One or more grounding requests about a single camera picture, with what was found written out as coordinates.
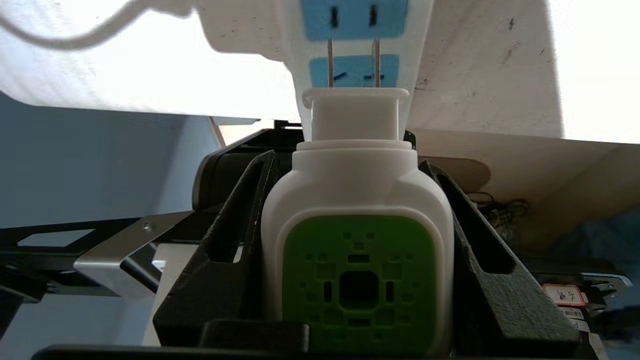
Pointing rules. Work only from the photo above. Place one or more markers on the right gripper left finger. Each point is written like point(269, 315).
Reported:
point(200, 295)

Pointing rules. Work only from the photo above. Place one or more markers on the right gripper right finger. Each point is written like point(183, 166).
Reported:
point(520, 310)

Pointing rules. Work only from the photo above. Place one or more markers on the white green mosquito repellent device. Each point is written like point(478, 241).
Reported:
point(357, 200)

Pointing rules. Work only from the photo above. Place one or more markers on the white power strip blue sockets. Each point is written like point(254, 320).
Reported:
point(357, 20)

